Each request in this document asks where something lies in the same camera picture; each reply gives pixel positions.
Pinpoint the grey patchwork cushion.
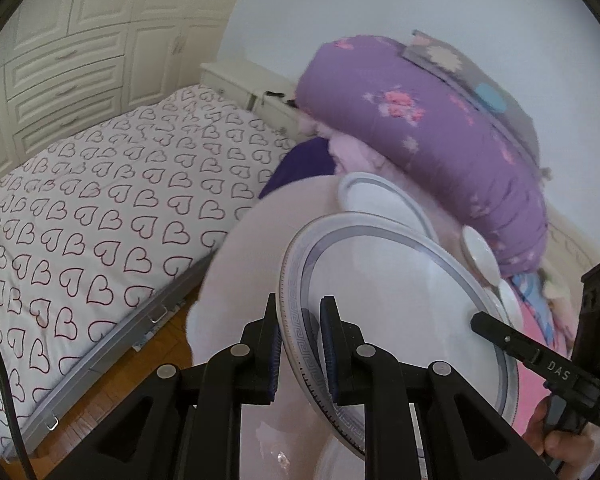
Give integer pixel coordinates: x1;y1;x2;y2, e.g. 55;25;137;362
400;30;551;181

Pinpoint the dark purple cloth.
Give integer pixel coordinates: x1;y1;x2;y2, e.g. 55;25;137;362
257;137;341;201

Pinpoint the purple floral quilt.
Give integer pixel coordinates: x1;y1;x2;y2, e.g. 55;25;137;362
295;35;551;276

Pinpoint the heart print bed sheet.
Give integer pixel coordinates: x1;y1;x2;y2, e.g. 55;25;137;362
0;85;301;461

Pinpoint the large plate with patterned rim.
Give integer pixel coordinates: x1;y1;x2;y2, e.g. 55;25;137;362
277;212;521;461

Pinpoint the person's right hand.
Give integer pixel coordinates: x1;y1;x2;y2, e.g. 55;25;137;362
525;397;598;478

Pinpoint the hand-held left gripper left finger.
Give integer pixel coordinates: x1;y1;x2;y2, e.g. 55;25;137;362
45;292;284;480

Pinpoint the white nightstand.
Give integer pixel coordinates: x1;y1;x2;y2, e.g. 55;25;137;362
200;60;311;136

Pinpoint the light pink blanket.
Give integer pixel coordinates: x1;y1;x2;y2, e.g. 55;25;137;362
300;110;411;186

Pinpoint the grey bed frame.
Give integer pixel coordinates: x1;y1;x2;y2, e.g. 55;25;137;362
5;260;216;461

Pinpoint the light blue printed blanket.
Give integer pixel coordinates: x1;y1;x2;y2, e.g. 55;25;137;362
510;272;551;321

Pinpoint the white plate with grey rim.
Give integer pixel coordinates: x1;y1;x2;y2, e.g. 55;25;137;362
337;172;441;241

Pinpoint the cream headboard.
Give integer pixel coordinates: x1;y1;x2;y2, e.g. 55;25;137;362
545;210;597;281

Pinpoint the black cable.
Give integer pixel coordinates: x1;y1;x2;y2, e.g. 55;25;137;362
0;317;36;480

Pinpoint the pink fleece blanket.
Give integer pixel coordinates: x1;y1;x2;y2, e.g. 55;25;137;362
510;305;581;436

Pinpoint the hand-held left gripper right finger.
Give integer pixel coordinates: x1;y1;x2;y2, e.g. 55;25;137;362
319;296;556;480

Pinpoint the cream panelled wardrobe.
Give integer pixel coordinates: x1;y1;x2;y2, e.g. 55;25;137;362
0;0;246;186

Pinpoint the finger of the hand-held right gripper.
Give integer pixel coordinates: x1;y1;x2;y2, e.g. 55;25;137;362
470;311;577;387

